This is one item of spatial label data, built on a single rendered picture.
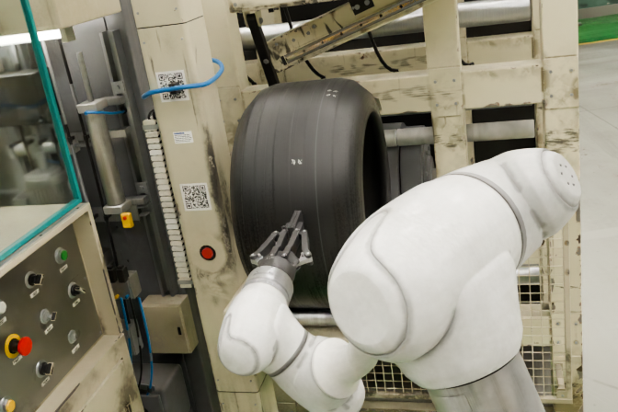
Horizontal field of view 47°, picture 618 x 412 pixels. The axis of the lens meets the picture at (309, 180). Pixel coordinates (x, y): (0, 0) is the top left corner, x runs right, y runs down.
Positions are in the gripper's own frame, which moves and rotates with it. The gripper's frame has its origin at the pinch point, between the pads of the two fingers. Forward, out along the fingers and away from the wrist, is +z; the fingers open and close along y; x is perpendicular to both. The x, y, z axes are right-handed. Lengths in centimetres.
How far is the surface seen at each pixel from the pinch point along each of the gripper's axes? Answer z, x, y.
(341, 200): 6.6, -1.7, -9.1
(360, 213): 9.2, 3.5, -12.0
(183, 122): 26.0, -14.6, 32.3
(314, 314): 12.2, 34.0, 4.5
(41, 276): -11, 4, 57
